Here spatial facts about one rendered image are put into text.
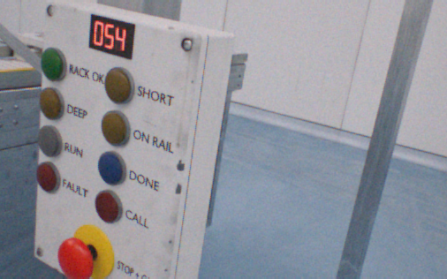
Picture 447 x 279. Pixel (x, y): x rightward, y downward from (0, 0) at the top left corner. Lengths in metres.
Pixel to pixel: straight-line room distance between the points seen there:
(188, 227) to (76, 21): 0.20
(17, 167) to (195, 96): 1.07
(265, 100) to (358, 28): 0.97
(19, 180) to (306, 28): 3.22
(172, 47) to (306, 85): 3.96
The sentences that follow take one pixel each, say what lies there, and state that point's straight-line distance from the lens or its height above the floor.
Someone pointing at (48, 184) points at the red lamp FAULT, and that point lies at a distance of 0.51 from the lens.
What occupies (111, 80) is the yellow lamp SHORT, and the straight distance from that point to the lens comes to 0.42.
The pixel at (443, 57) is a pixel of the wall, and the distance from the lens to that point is 4.14.
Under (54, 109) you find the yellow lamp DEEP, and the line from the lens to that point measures 0.48.
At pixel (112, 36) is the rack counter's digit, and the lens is 0.43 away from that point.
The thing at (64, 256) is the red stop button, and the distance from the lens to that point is 0.48.
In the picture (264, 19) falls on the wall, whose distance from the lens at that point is 4.42.
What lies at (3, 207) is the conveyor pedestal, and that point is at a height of 0.50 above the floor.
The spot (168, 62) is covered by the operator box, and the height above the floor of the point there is 1.08.
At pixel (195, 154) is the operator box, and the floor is 1.01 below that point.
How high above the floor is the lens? 1.14
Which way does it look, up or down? 18 degrees down
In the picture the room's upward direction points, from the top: 9 degrees clockwise
